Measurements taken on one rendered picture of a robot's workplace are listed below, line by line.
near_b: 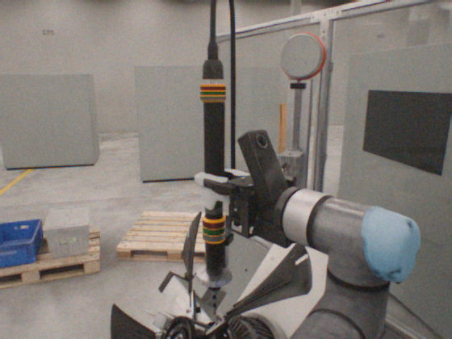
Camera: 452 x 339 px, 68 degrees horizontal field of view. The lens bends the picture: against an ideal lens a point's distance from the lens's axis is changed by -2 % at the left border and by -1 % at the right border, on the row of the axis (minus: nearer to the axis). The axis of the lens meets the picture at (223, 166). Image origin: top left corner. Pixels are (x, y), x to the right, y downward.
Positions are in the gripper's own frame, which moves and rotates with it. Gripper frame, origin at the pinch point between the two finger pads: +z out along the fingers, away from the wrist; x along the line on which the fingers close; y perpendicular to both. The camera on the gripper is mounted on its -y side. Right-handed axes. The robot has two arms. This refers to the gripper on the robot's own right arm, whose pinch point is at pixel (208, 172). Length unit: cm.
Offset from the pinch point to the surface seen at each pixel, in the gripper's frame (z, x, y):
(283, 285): -9.1, 11.8, 24.1
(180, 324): 10.9, -0.6, 39.0
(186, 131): 450, 308, 68
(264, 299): -7.1, 8.3, 27.0
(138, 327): 27, -4, 48
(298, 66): 27, 62, -21
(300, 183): 25, 63, 21
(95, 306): 204, 41, 162
